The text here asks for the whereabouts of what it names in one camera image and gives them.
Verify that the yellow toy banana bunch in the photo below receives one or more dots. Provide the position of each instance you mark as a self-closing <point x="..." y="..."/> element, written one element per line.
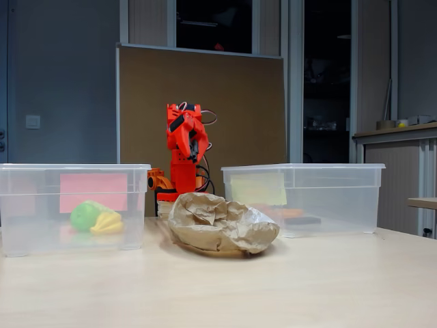
<point x="107" y="223"/>

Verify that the green toy apple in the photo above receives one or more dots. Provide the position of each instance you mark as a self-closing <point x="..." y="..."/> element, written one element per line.
<point x="80" y="218"/>

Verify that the red robot arm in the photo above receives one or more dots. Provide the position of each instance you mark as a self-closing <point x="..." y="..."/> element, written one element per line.
<point x="181" y="171"/>

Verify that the yellow-green paper label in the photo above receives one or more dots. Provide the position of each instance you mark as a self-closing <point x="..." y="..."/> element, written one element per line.
<point x="259" y="188"/>

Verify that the pink paper label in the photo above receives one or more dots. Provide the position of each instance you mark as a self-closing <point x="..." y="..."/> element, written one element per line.
<point x="92" y="189"/>

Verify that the clear plastic bin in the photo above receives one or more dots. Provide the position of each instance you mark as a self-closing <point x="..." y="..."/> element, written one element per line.
<point x="34" y="239"/>
<point x="334" y="191"/>

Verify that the orange table clamp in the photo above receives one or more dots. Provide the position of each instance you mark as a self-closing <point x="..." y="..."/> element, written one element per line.
<point x="157" y="179"/>

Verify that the brown cork pin board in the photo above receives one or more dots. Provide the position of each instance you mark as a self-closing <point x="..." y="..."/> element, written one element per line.
<point x="239" y="102"/>

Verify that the wooden base block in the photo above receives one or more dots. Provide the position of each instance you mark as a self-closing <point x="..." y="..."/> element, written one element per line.
<point x="164" y="208"/>

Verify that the crumpled brown paper bag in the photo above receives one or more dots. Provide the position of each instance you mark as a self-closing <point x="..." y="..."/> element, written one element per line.
<point x="222" y="232"/>

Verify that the small red object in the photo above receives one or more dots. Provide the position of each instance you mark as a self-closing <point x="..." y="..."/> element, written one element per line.
<point x="218" y="46"/>

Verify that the brown tape roll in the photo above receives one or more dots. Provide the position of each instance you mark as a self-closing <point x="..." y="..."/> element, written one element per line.
<point x="385" y="125"/>

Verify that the grey cabinet with wooden top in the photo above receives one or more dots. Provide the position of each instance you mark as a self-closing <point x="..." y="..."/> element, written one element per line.
<point x="392" y="171"/>

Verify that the small yellow object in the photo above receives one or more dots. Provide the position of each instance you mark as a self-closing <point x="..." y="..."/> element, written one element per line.
<point x="402" y="124"/>

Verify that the wooden side table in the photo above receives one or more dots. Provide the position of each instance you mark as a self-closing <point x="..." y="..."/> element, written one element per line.
<point x="423" y="203"/>

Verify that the white light switch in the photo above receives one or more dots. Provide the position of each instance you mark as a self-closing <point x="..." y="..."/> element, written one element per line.
<point x="33" y="122"/>

